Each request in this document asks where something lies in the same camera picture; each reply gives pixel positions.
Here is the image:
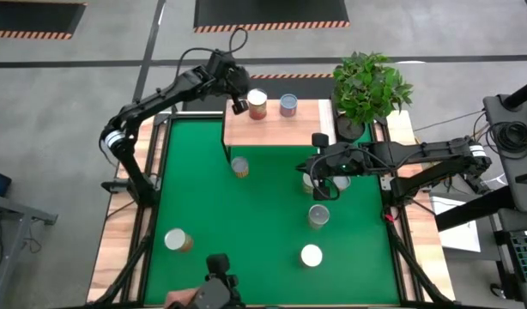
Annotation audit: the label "person's hand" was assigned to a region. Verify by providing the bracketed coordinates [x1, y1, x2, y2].
[163, 288, 200, 309]

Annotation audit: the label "grey desk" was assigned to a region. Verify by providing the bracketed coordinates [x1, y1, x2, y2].
[0, 192, 58, 309]

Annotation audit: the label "black caster wheel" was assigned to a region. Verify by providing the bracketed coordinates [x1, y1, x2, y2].
[488, 281, 509, 301]

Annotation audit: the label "tall green pears can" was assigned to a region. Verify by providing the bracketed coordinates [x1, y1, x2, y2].
[307, 203, 331, 231]

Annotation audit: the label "green table mat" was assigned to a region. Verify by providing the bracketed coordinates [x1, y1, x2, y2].
[142, 116, 401, 306]

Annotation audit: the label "short can purple label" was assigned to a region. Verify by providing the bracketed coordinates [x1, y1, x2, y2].
[279, 93, 299, 118]

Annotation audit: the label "backlit keyboard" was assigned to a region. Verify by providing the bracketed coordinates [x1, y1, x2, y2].
[508, 231, 527, 284]

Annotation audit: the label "white board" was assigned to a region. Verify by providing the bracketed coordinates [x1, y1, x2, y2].
[429, 195, 482, 254]

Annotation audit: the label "wooden shelf black legs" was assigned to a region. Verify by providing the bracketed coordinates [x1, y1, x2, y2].
[221, 99, 338, 163]

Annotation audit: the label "black pole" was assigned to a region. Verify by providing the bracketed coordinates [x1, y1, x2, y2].
[502, 76, 527, 111]

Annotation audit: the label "coiled black cable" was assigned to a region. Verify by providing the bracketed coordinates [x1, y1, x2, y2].
[486, 121, 527, 161]

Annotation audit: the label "black beam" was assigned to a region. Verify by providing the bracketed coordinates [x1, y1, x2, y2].
[433, 185, 516, 233]

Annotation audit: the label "short mushroom can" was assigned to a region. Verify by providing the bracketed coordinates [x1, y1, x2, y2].
[333, 175, 353, 192]

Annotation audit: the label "loose floor cables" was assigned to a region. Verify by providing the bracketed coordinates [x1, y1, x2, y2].
[413, 109, 488, 173]

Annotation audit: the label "tall can orange label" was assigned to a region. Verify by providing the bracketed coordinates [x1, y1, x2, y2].
[163, 227, 195, 254]

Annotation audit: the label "tall corn can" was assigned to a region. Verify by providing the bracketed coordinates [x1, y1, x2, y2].
[299, 243, 324, 270]

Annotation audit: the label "black aluminium frame rail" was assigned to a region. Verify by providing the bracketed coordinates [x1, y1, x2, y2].
[368, 113, 457, 306]
[89, 102, 174, 306]

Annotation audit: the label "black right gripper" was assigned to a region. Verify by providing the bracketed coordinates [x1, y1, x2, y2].
[296, 132, 366, 202]

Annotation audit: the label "silver metal bar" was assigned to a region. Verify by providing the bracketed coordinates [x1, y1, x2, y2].
[176, 110, 225, 118]

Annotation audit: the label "green potted plant black pot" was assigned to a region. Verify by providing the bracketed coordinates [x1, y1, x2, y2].
[330, 51, 415, 147]

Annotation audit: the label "tall can yellow label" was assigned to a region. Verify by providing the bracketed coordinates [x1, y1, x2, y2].
[301, 173, 316, 195]

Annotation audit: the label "tall can red label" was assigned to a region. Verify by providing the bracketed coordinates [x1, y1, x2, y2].
[246, 88, 269, 121]

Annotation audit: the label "black floor mat striped edge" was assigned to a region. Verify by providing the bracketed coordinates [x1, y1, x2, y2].
[181, 73, 338, 113]
[0, 2, 88, 41]
[193, 0, 351, 34]

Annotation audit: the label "short can striped orange label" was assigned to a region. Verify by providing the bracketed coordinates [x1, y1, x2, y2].
[230, 156, 251, 179]

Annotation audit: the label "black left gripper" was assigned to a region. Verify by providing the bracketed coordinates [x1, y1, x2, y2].
[206, 50, 251, 116]

